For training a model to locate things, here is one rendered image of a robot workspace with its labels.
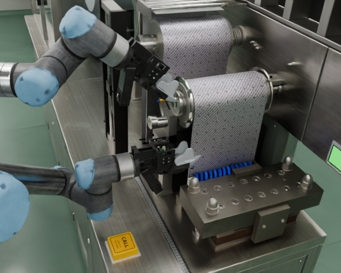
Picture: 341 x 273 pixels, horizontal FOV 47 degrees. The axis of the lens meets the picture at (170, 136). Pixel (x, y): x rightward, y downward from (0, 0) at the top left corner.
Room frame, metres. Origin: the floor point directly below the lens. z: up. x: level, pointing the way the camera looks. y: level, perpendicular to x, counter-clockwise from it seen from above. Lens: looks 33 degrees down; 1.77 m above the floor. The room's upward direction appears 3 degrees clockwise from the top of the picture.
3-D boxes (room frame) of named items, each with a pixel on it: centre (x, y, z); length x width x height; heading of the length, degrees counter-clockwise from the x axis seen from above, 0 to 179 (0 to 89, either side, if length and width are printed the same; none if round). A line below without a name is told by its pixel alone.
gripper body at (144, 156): (0.88, 0.05, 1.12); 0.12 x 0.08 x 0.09; 114
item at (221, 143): (0.98, -0.17, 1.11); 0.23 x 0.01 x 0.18; 114
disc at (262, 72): (1.09, -0.26, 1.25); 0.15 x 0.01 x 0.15; 24
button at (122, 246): (0.74, 0.12, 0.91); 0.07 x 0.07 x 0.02; 24
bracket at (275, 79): (1.11, -0.30, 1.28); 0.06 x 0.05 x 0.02; 114
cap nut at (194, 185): (0.86, -0.08, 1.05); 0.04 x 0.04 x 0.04
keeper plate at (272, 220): (0.81, -0.30, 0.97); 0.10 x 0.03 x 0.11; 114
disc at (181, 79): (0.98, -0.03, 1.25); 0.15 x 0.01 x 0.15; 24
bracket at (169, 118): (1.00, 0.02, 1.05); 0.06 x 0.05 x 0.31; 114
